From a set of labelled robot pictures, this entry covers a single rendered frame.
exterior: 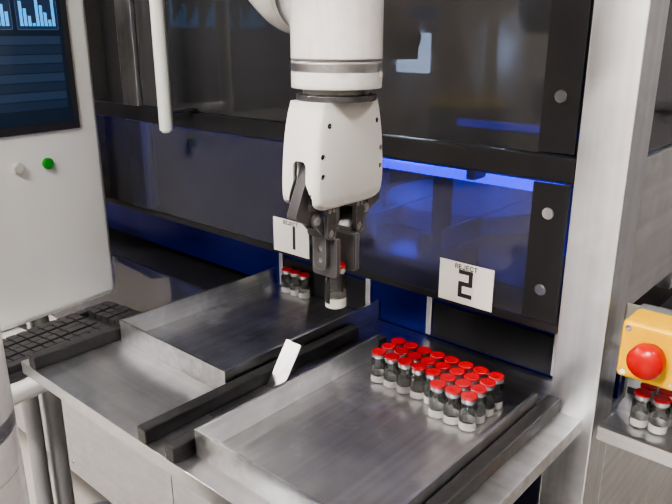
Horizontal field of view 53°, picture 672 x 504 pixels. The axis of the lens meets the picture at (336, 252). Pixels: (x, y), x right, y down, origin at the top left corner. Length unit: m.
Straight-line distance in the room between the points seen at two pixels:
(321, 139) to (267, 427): 0.41
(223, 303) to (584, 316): 0.65
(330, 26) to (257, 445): 0.49
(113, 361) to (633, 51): 0.81
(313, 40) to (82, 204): 0.96
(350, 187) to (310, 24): 0.15
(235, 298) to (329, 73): 0.73
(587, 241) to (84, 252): 1.03
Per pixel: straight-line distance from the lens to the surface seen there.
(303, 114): 0.61
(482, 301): 0.94
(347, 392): 0.94
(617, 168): 0.83
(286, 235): 1.15
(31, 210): 1.42
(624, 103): 0.82
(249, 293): 1.29
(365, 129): 0.64
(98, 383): 1.03
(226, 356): 1.05
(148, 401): 0.96
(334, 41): 0.60
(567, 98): 0.84
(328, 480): 0.78
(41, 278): 1.46
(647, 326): 0.86
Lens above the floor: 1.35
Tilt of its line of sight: 18 degrees down
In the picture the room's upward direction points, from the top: straight up
